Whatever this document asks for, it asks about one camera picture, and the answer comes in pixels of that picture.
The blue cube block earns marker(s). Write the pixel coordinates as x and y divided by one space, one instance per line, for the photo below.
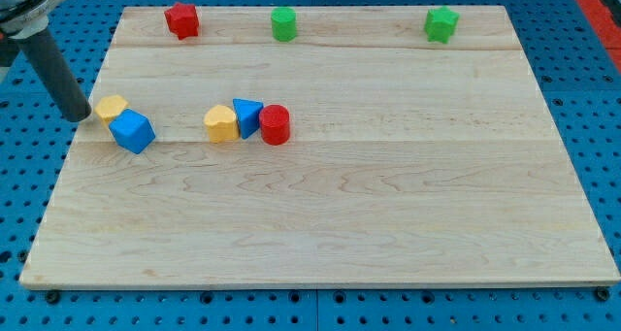
133 131

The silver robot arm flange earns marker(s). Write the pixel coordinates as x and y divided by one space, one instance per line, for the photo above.
21 19

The yellow hexagon block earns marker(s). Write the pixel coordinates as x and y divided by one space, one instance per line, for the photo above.
110 107

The red cylinder block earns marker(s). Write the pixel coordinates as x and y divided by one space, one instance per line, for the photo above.
274 123

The blue triangle block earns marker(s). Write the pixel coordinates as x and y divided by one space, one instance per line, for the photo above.
248 112

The light wooden board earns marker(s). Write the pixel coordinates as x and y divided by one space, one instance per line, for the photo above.
410 164

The yellow heart block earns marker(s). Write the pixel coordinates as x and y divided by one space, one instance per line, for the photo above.
221 123

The green cylinder block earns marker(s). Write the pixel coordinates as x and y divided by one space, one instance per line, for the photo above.
284 26

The green star block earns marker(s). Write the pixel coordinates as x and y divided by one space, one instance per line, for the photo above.
440 24

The red star block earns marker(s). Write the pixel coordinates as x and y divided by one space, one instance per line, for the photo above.
182 20

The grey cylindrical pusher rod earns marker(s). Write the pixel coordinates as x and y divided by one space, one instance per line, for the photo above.
52 69

